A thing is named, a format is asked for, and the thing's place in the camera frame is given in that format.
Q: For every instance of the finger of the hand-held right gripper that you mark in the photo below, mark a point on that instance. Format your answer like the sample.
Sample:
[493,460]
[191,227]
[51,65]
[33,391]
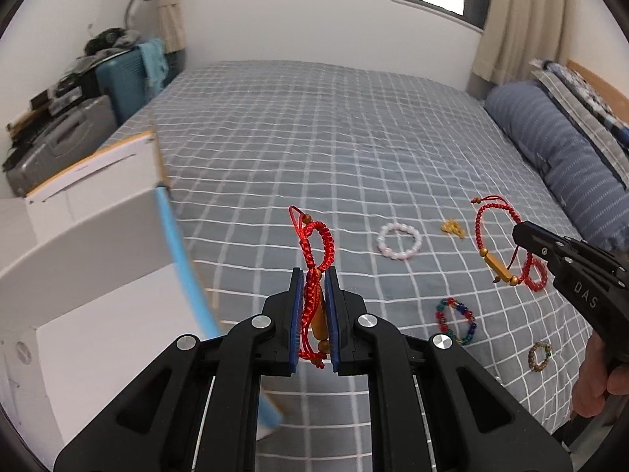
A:
[533,241]

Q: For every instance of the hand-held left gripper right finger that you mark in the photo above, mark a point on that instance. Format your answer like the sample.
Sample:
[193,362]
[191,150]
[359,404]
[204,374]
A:
[332,322]

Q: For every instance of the small gold charm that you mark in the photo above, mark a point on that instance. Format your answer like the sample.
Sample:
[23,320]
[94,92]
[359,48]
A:
[452,227]

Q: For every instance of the pile of dark clothes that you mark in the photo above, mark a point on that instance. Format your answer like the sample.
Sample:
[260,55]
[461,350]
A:
[110,39]

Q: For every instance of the teal towel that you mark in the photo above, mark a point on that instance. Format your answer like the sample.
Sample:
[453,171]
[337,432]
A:
[153,66]

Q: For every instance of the blue suitcase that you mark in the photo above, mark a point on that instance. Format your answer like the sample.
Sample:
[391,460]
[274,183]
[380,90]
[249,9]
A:
[120,83]

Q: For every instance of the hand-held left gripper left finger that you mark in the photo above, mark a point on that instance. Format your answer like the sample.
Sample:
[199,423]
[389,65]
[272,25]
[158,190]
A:
[295,322]

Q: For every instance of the blue striped bolster pillow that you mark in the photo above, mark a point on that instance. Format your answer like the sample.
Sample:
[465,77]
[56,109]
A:
[550,142]

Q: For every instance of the grey checked bed sheet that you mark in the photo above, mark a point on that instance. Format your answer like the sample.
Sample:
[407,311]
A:
[334,147]

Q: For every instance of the grey suitcase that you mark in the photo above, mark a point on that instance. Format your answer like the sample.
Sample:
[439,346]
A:
[59,142]

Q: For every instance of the white cardboard box blue edge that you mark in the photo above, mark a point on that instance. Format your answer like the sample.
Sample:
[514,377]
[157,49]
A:
[93,275]

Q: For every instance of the person's right hand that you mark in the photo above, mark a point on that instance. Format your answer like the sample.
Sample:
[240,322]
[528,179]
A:
[592,378]

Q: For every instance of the folded patterned quilts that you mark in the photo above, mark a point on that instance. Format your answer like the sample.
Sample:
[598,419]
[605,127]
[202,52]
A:
[585,93]

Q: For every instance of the wooden headboard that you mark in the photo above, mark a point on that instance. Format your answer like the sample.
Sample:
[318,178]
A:
[602,81]

